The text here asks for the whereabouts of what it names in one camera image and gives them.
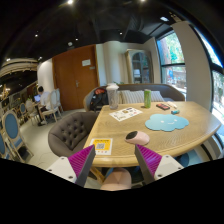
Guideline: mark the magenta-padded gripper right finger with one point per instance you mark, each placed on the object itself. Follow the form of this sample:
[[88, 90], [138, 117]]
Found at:
[[166, 165]]

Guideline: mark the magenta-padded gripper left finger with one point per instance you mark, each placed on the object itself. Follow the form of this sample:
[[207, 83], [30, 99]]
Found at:
[[63, 166]]

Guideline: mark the pink computer mouse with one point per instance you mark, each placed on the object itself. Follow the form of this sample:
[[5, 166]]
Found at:
[[139, 138]]

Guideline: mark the blue cloud-shaped mouse pad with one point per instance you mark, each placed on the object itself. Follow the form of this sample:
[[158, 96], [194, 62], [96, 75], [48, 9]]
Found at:
[[166, 122]]

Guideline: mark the grey tufted armchair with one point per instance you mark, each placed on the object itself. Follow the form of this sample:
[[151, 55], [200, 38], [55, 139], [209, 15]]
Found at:
[[70, 133]]

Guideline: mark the yellow square code sticker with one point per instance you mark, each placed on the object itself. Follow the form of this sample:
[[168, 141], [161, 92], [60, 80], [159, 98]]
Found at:
[[101, 146]]

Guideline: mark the pink round stool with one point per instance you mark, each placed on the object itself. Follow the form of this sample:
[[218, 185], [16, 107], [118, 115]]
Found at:
[[116, 180]]

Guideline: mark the small teal pack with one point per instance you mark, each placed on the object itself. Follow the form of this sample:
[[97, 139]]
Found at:
[[175, 112]]

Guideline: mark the flat black red box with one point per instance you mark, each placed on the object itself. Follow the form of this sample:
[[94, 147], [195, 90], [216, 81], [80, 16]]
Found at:
[[163, 106]]

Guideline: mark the white tube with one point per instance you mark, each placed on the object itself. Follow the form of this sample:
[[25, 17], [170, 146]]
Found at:
[[172, 104]]

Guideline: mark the white printed sticker sheet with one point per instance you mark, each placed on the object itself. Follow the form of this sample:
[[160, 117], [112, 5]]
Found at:
[[125, 114]]

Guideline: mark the white chairs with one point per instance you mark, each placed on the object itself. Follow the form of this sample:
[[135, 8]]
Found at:
[[54, 100]]

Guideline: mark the striped cushion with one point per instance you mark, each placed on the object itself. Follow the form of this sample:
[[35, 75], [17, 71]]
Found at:
[[157, 96], [132, 96], [120, 96]]

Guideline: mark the green drink can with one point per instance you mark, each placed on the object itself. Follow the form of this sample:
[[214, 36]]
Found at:
[[147, 98]]

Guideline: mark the person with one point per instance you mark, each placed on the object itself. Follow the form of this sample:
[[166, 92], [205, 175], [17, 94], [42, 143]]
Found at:
[[44, 100]]

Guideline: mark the brown curved sofa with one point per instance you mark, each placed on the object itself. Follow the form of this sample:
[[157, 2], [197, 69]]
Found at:
[[166, 89]]

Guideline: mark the black backpack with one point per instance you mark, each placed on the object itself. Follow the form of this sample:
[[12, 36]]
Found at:
[[99, 98]]

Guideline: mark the brown wooden door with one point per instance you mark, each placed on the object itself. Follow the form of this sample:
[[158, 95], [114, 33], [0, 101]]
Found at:
[[70, 83]]

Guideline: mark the clear shaker bottle white lid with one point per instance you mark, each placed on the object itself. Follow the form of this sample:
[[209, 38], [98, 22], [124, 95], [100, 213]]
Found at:
[[113, 96]]

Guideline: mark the black-framed window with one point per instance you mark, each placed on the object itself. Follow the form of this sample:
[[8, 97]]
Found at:
[[217, 86], [171, 63]]

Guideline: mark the arched glass cabinet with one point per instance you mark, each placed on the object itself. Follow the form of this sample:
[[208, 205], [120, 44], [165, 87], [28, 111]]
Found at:
[[140, 68]]

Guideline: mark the white paper door sign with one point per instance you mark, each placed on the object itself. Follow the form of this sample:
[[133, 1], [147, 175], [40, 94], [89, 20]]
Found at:
[[86, 62]]

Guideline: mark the ceiling lights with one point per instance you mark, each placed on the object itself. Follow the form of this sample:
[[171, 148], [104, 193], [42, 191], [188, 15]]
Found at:
[[70, 1]]

